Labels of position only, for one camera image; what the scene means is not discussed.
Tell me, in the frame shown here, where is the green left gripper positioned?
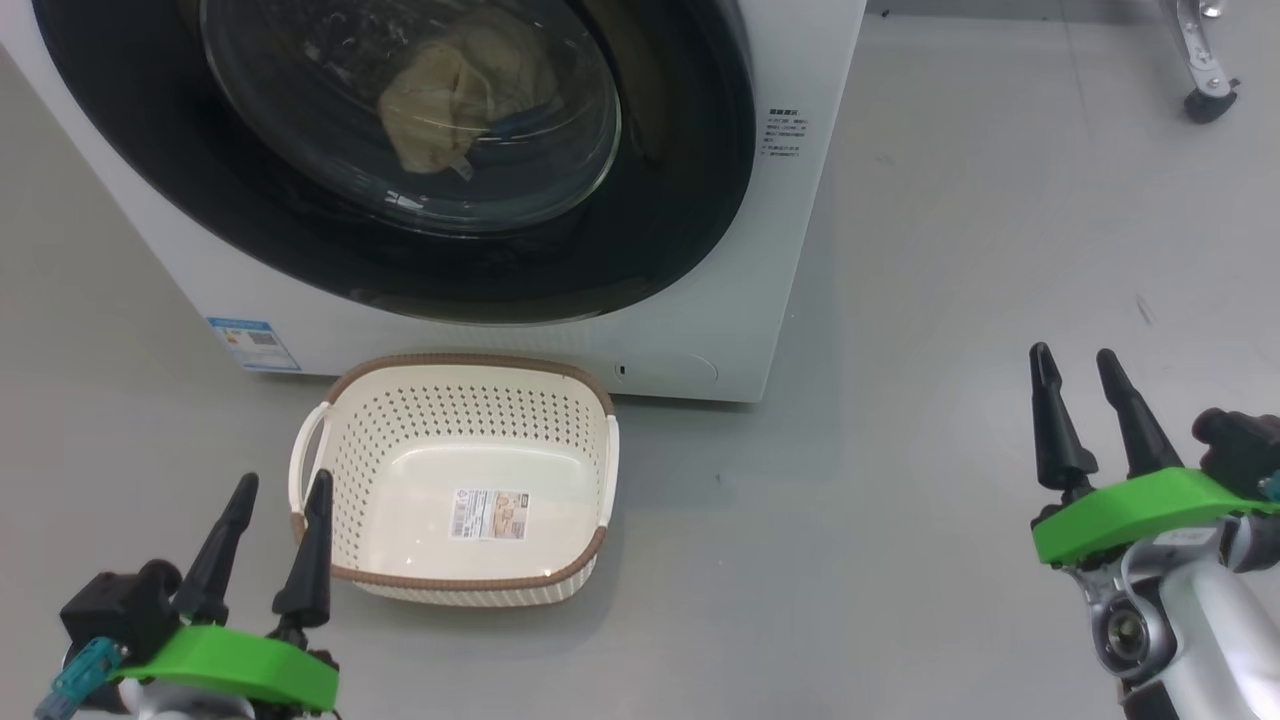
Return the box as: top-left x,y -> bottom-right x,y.
115,470 -> 339,716

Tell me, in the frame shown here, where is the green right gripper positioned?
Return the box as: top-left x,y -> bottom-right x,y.
1028,342 -> 1280,568

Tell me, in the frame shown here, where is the cream garment with blue cuffs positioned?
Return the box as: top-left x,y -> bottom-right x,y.
378,55 -> 501,178

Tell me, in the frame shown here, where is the black round washing machine door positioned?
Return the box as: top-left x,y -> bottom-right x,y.
30,0 -> 756,326

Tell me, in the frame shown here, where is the plain cream garment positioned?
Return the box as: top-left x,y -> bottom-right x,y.
455,35 -> 559,126

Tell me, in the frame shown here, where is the cream perforated laundry basket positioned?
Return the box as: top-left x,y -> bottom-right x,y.
288,353 -> 621,608

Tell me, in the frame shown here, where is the paper label in basket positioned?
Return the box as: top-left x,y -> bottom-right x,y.
450,488 -> 531,541

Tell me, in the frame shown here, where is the white washing machine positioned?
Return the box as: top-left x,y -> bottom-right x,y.
0,0 -> 869,404

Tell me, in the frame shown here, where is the blue energy label sticker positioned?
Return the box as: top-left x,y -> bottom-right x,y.
207,317 -> 301,373

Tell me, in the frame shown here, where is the white drain filter cover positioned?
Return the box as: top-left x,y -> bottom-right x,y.
610,350 -> 719,387

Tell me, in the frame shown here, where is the printed text label on washer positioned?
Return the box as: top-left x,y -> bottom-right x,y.
765,108 -> 809,159

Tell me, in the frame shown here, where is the black cable with teal connector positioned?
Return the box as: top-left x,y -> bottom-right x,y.
35,640 -> 126,720

